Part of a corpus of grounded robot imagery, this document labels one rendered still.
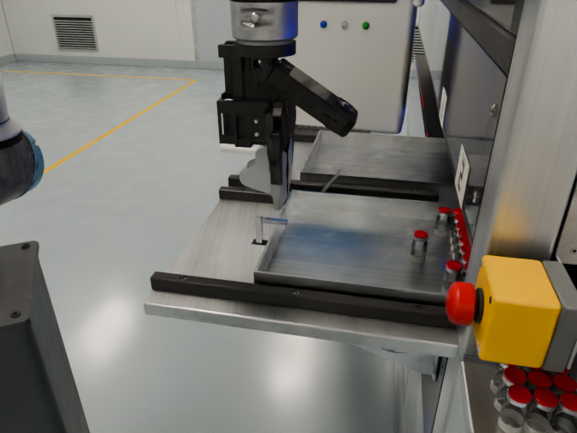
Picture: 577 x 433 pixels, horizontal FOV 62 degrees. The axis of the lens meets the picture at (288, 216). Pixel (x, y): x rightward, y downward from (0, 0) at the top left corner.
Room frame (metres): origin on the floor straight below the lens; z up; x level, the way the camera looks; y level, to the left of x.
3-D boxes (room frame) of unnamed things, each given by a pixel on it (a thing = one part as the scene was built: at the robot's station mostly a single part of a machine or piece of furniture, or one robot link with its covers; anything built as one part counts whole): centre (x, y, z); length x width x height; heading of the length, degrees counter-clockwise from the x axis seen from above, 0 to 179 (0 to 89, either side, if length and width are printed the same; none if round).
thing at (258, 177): (0.56, 0.03, 1.03); 0.06 x 0.03 x 0.09; 78
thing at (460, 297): (0.36, -0.17, 0.99); 0.04 x 0.04 x 0.04; 78
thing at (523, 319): (0.35, -0.21, 1.00); 0.08 x 0.07 x 0.07; 78
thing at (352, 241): (0.62, -0.15, 0.90); 0.34 x 0.26 x 0.04; 78
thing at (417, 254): (0.60, -0.19, 0.90); 0.02 x 0.02 x 0.04
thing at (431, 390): (1.44, -0.41, 0.73); 1.98 x 0.01 x 0.25; 168
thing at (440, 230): (0.68, -0.25, 0.91); 0.02 x 0.02 x 0.05
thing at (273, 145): (0.55, 0.01, 1.07); 0.05 x 0.02 x 0.09; 168
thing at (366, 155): (0.95, -0.22, 0.90); 0.34 x 0.26 x 0.04; 78
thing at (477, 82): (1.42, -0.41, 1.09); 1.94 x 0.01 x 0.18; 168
